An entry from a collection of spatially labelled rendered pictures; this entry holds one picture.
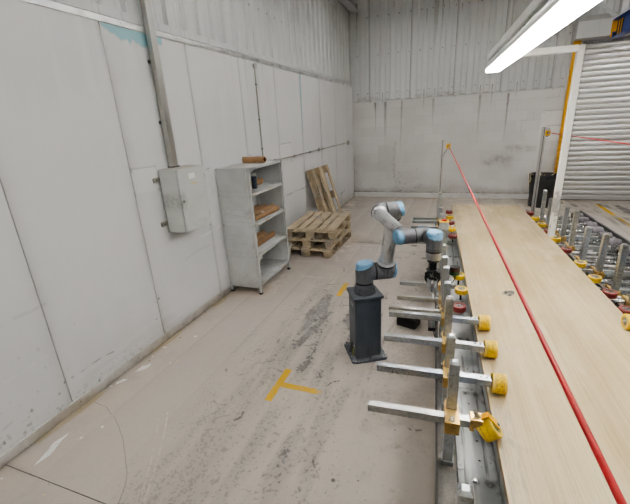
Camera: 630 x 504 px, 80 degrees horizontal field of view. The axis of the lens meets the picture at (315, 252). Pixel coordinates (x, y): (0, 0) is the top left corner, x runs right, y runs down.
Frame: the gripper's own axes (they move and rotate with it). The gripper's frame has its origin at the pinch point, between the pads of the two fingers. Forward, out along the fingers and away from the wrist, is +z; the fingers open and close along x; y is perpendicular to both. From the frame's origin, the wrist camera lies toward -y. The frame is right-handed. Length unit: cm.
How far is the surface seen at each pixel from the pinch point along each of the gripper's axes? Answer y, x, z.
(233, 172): -169, -218, -50
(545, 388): 68, 46, 10
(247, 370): -25, -147, 101
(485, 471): 89, 23, 38
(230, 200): -169, -226, -17
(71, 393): 49, -256, 85
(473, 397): 45, 22, 38
